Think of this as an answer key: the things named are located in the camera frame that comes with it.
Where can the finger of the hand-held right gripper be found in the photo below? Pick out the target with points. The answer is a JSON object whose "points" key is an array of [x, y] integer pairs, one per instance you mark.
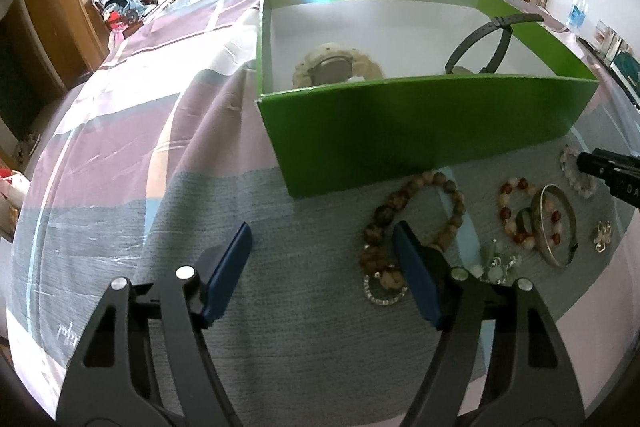
{"points": [[610, 163]]}

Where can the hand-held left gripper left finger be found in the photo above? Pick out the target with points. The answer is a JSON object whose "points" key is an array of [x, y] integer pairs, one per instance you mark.
{"points": [[230, 277]]}

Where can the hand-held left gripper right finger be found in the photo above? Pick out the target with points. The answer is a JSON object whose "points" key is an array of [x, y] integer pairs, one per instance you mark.
{"points": [[415, 272]]}

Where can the small gold brooch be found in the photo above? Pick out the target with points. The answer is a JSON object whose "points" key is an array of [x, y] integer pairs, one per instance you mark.
{"points": [[602, 237]]}

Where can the pale green jade pendant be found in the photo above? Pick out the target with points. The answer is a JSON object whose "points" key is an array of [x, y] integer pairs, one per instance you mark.
{"points": [[492, 274]]}

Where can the silver bangle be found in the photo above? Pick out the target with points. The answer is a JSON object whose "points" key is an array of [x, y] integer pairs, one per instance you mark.
{"points": [[542, 239]]}

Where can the green cardboard box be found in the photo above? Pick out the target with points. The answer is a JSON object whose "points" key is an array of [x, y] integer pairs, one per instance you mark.
{"points": [[400, 127]]}

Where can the framed picture on table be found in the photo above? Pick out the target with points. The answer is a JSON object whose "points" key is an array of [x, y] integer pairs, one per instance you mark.
{"points": [[627, 69]]}

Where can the stack of light books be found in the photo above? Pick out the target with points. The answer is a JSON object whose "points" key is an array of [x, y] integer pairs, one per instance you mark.
{"points": [[606, 34]]}

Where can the clear plastic water bottle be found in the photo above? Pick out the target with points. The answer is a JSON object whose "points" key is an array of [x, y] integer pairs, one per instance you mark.
{"points": [[579, 14]]}

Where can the pile of clothes and bags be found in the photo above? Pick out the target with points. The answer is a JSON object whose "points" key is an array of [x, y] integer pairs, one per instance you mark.
{"points": [[120, 9]]}

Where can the wooden cabinet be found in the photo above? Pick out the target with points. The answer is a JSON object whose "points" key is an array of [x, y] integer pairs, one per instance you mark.
{"points": [[50, 7]]}

